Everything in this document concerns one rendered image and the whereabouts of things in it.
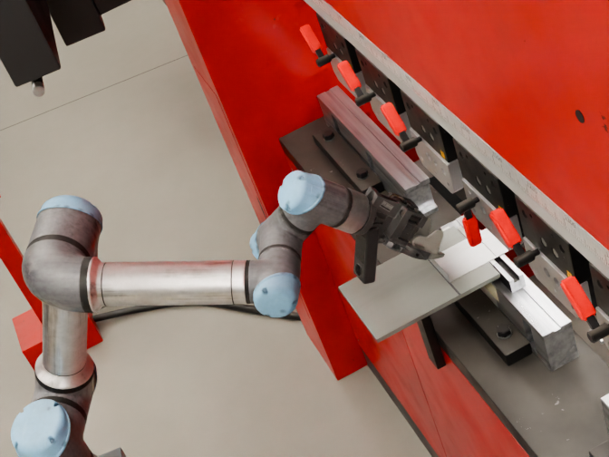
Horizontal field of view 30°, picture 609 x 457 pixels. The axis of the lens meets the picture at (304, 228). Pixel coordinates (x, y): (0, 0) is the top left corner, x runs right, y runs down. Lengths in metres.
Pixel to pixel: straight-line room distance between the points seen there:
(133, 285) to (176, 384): 1.77
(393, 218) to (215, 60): 0.88
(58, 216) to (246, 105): 0.92
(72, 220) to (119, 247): 2.30
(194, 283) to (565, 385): 0.69
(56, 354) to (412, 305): 0.69
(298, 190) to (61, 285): 0.43
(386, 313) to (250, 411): 1.41
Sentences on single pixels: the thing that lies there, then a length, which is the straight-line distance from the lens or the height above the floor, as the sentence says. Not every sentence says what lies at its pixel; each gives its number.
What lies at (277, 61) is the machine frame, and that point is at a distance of 2.83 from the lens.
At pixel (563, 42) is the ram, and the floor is 1.72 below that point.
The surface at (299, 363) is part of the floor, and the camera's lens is 3.56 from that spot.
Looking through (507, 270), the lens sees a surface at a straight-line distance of 2.16.
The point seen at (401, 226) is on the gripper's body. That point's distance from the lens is 2.03.
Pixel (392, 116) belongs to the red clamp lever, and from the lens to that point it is 2.08.
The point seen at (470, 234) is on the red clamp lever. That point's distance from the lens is 1.95.
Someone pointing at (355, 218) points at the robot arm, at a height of 1.24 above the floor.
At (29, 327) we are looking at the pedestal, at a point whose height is 0.12.
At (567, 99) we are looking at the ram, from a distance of 1.43.
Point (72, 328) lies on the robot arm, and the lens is 2.20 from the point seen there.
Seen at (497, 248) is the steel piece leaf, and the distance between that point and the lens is 2.19.
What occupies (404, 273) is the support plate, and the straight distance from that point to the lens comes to 2.20.
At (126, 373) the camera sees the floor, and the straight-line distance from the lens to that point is 3.81.
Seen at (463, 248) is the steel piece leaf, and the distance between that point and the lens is 2.21.
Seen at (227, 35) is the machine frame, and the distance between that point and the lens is 2.75.
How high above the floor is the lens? 2.45
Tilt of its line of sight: 37 degrees down
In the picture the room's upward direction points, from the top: 22 degrees counter-clockwise
